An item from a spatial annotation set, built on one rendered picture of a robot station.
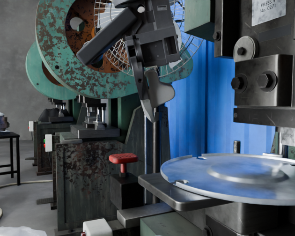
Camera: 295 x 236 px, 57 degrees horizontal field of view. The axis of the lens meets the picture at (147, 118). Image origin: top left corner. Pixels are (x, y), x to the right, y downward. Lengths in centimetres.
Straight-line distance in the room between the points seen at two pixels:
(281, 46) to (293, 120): 12
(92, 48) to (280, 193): 34
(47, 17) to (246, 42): 136
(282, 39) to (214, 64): 209
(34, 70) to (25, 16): 391
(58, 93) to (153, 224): 291
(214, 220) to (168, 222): 15
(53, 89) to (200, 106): 173
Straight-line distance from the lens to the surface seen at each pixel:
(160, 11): 46
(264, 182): 45
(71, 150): 192
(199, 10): 62
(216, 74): 256
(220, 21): 57
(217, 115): 254
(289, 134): 56
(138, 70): 43
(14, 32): 712
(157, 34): 44
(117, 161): 70
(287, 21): 51
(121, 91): 175
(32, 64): 341
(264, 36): 53
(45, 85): 340
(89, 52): 45
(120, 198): 69
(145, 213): 67
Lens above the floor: 90
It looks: 3 degrees down
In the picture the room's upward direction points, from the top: straight up
